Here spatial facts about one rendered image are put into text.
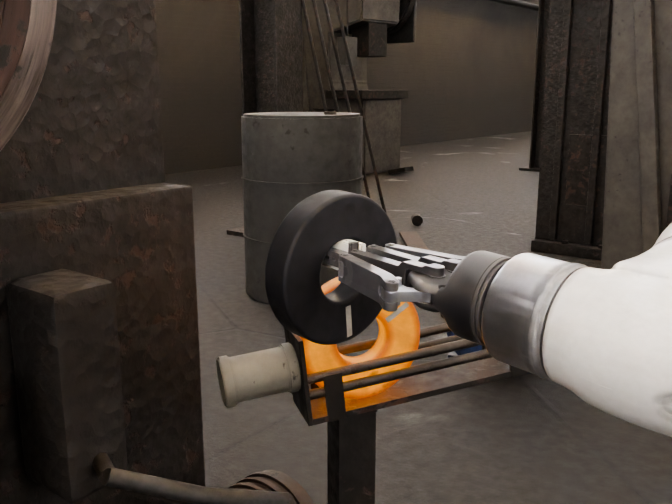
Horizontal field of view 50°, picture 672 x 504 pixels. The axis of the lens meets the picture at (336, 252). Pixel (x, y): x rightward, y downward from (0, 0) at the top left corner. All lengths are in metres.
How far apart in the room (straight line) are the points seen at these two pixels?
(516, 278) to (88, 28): 0.64
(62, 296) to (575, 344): 0.51
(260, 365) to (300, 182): 2.43
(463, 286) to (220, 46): 8.87
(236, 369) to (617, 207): 2.42
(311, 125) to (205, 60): 6.04
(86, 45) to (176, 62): 7.92
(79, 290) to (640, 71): 2.51
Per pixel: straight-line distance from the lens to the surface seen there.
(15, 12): 0.73
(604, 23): 4.50
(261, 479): 0.93
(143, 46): 1.03
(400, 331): 0.89
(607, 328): 0.50
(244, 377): 0.84
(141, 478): 0.83
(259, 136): 3.30
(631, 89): 3.05
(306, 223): 0.67
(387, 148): 8.63
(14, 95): 0.75
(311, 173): 3.24
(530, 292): 0.54
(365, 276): 0.62
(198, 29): 9.15
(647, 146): 2.99
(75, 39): 0.97
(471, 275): 0.57
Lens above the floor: 1.00
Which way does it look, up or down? 13 degrees down
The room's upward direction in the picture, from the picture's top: straight up
